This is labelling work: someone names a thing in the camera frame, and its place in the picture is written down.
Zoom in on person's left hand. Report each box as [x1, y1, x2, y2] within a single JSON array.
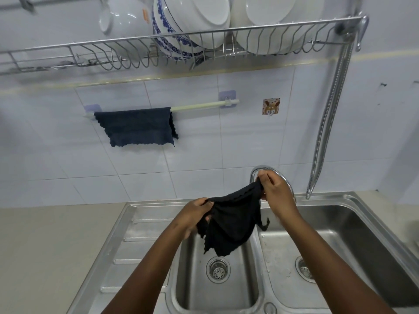
[[173, 197, 215, 240]]

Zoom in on person's right hand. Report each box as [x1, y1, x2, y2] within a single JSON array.
[[258, 169, 300, 220]]

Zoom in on black dish cloth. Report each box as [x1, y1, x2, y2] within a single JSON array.
[[196, 178, 271, 257]]

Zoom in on person's left forearm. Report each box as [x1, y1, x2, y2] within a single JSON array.
[[101, 222, 187, 314]]

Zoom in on person's right forearm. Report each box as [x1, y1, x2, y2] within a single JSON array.
[[271, 207, 397, 314]]

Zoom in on chrome curved faucet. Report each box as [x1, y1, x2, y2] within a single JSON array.
[[250, 165, 297, 204]]

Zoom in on round steel drain strainer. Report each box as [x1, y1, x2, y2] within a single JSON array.
[[295, 256, 317, 284], [206, 256, 231, 284]]

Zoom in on stainless steel double sink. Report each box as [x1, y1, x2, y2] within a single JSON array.
[[67, 191, 419, 314]]

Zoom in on white towel bar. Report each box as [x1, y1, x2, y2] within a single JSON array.
[[83, 90, 240, 119]]

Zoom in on dark blue hanging cloth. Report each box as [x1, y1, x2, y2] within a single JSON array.
[[94, 107, 179, 148]]

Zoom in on blue patterned white bowl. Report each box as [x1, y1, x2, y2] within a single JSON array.
[[152, 0, 205, 61]]

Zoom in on large white plate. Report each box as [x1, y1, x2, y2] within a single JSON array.
[[230, 0, 325, 55]]

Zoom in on small white plate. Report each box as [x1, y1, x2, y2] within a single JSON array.
[[246, 0, 299, 26]]

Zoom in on plain white bowl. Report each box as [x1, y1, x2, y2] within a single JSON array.
[[162, 0, 232, 49]]

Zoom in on small white bowl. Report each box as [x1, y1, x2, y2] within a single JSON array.
[[99, 0, 153, 39]]

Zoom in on cartoon adhesive wall hook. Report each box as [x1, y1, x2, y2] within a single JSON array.
[[261, 97, 281, 117]]

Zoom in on flexible metal hose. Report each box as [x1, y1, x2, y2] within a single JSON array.
[[306, 32, 356, 200]]

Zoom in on steel wire dish rack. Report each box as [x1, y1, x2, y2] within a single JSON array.
[[0, 14, 365, 76]]

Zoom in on metal spray handle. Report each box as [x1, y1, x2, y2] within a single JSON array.
[[355, 14, 370, 52]]

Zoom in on steel wall rail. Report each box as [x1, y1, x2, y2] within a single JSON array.
[[0, 0, 109, 14]]

